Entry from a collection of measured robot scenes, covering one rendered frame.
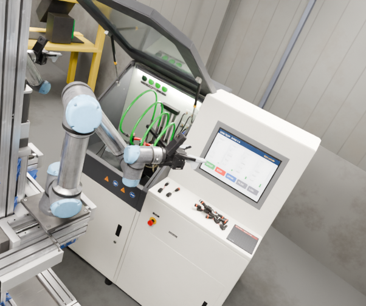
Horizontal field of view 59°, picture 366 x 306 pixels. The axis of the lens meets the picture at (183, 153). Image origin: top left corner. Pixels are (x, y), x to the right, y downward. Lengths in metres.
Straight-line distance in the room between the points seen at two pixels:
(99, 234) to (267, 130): 1.35
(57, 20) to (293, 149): 3.41
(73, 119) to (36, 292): 1.44
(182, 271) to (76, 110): 1.32
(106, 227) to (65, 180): 1.07
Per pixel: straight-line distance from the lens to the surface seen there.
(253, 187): 1.95
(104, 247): 2.46
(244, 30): 3.70
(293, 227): 3.84
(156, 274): 2.27
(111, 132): 1.39
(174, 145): 1.39
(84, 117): 1.14
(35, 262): 1.54
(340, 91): 3.36
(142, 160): 1.35
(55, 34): 4.56
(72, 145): 1.22
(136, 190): 2.01
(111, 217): 2.26
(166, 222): 1.99
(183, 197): 2.00
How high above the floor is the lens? 2.16
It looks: 29 degrees down
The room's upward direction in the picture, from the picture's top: 21 degrees clockwise
